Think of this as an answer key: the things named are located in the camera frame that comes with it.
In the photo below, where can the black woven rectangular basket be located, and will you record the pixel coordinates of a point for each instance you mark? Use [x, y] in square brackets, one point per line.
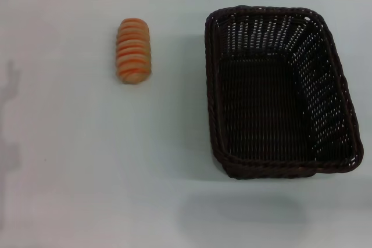
[261, 108]

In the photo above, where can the orange striped bread roll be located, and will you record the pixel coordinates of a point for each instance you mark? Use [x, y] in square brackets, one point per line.
[133, 53]

